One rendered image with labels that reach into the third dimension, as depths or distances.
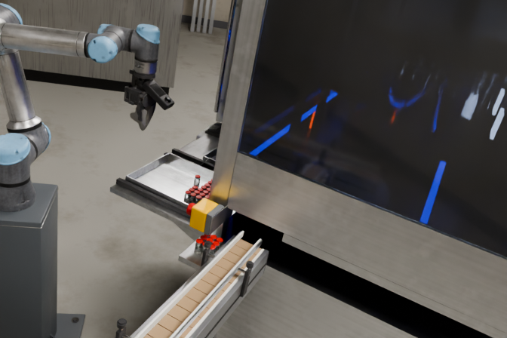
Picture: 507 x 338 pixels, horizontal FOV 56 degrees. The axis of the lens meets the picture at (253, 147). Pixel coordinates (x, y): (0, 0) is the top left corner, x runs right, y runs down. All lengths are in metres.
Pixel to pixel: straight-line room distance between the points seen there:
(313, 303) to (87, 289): 1.44
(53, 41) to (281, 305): 1.06
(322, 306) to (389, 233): 0.34
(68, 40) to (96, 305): 1.45
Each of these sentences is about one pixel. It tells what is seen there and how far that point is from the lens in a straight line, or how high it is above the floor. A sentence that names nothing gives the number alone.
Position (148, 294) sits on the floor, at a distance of 2.63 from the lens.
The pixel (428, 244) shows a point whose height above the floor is 1.17.
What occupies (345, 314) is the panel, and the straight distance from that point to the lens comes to 1.51.
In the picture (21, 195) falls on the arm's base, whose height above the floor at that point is 0.84.
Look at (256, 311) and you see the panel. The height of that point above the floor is 0.69.
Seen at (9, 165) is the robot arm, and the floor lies 0.96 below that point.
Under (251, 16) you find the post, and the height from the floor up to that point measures 1.59.
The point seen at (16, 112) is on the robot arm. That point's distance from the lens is 1.83.
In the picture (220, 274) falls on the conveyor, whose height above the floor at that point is 0.93.
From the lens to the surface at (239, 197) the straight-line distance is 1.45.
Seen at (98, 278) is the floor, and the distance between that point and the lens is 2.71.
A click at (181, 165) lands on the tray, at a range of 1.95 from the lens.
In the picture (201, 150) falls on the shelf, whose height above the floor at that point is 0.88.
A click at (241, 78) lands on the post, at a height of 1.43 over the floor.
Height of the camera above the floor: 1.83
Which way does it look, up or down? 25 degrees down
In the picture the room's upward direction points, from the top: 12 degrees clockwise
